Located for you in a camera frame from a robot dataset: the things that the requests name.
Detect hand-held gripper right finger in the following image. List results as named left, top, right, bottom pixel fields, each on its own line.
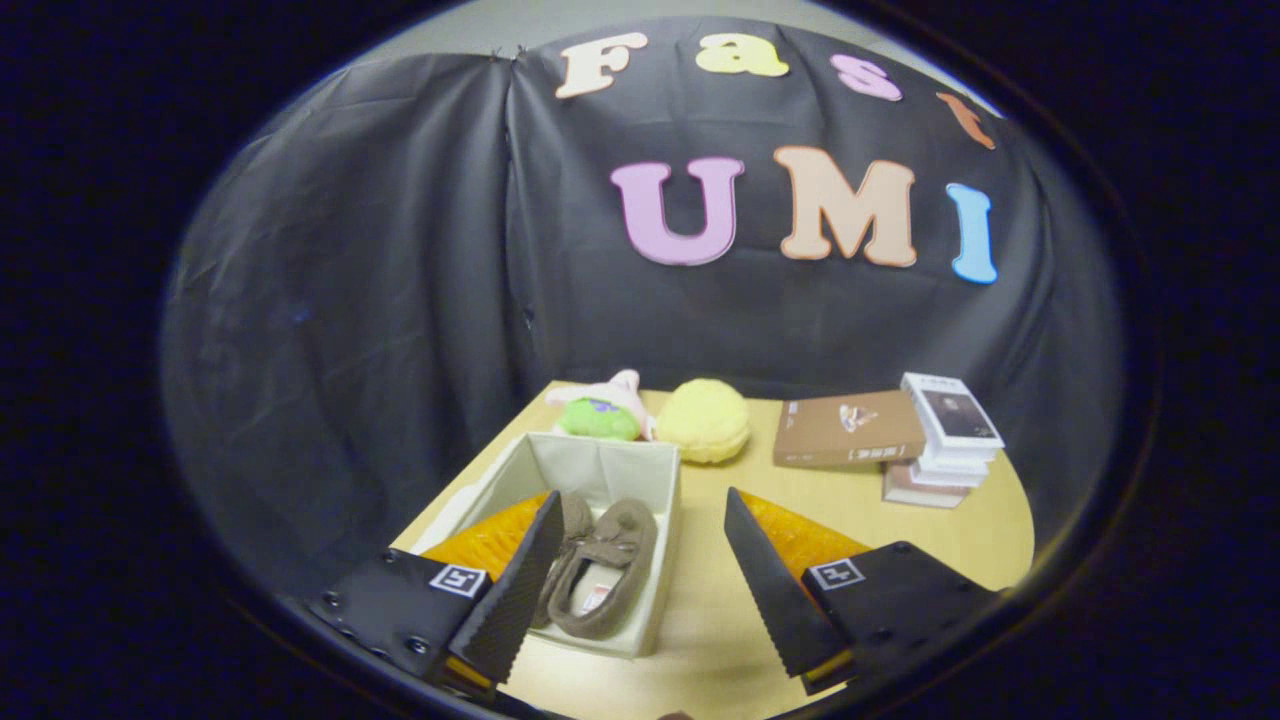
left=724, top=487, right=1001, bottom=696

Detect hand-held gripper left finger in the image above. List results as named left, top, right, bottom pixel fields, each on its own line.
left=305, top=490, right=566, bottom=701

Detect brown fuzzy shoe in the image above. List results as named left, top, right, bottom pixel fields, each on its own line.
left=533, top=492, right=598, bottom=629
left=547, top=498, right=660, bottom=642

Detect beige fabric storage box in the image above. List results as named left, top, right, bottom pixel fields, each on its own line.
left=415, top=432, right=683, bottom=660

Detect brown cover book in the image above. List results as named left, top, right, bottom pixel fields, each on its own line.
left=772, top=390, right=928, bottom=469

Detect pale pink book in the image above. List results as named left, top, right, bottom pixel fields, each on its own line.
left=882, top=462, right=970, bottom=510

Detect yellow plush toy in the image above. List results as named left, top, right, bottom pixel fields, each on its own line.
left=655, top=378, right=752, bottom=465

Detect pink and green plush toy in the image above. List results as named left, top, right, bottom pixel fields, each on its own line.
left=545, top=369, right=657, bottom=443

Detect white book with dark cover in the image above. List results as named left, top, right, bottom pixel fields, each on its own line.
left=900, top=372, right=1006, bottom=452

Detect black backdrop cloth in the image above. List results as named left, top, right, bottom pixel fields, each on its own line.
left=160, top=15, right=1128, bottom=606

